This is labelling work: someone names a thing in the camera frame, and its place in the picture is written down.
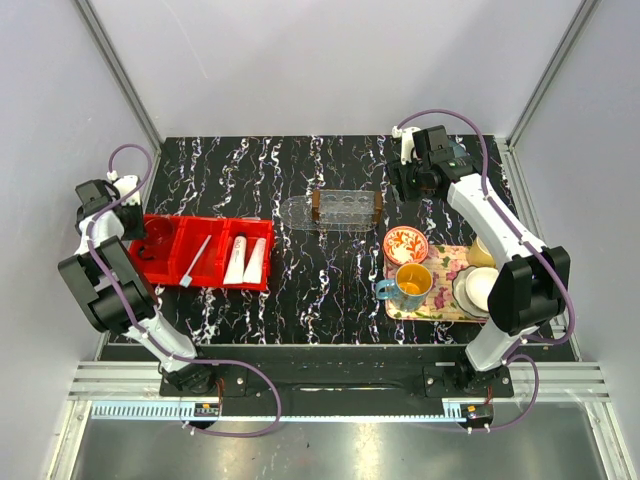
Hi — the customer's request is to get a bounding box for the clear acrylic toothbrush holder rack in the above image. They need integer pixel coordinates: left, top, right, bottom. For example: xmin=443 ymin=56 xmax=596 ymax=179
xmin=311 ymin=190 xmax=383 ymax=226

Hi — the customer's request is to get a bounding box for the white toothpaste tube red cap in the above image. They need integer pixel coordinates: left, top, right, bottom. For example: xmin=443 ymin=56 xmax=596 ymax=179
xmin=243 ymin=238 xmax=266 ymax=284

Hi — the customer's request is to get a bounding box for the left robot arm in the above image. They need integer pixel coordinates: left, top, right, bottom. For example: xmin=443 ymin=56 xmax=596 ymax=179
xmin=58 ymin=171 xmax=217 ymax=396

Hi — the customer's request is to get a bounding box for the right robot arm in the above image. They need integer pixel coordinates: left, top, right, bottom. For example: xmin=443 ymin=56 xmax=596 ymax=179
xmin=386 ymin=125 xmax=575 ymax=396

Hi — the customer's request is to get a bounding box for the floral rectangular tray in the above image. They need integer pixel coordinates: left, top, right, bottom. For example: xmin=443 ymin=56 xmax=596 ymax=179
xmin=383 ymin=243 xmax=494 ymax=322

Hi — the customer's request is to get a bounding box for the white toothbrush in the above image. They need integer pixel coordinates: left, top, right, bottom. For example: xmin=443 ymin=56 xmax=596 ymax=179
xmin=179 ymin=235 xmax=211 ymax=288

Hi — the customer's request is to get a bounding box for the white toothpaste tube black cap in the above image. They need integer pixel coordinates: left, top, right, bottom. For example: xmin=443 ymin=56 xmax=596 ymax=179
xmin=223 ymin=233 xmax=247 ymax=285

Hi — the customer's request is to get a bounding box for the teal ceramic plate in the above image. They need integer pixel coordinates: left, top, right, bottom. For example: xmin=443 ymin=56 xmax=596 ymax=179
xmin=446 ymin=139 xmax=472 ymax=168

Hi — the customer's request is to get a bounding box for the clear plastic cup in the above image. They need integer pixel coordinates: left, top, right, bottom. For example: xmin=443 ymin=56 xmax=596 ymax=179
xmin=144 ymin=216 xmax=175 ymax=246

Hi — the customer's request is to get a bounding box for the red plastic organizer bin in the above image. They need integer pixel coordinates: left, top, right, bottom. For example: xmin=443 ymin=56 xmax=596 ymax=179
xmin=129 ymin=214 xmax=275 ymax=291

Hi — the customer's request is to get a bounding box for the orange floral bowl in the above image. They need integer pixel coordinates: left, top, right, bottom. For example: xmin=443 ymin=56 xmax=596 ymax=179
xmin=382 ymin=226 xmax=429 ymax=266

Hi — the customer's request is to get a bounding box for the yellow cup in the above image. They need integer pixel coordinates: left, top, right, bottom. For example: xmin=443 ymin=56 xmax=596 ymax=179
xmin=467 ymin=236 xmax=496 ymax=268

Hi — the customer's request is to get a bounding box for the blue mug yellow inside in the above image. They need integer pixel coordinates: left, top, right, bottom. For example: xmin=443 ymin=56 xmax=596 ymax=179
xmin=375 ymin=263 xmax=434 ymax=312

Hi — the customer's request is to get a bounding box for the white small bowl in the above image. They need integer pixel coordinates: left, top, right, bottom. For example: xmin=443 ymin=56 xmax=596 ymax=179
xmin=452 ymin=266 xmax=499 ymax=312

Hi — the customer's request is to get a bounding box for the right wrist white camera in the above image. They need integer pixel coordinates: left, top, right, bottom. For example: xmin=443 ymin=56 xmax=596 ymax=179
xmin=391 ymin=126 xmax=420 ymax=165

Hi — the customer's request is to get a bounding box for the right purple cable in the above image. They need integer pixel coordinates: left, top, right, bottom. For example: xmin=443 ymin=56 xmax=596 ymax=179
xmin=394 ymin=109 xmax=576 ymax=434

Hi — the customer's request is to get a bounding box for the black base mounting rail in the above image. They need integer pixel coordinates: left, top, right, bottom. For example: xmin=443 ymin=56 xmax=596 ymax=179
xmin=149 ymin=343 xmax=515 ymax=416

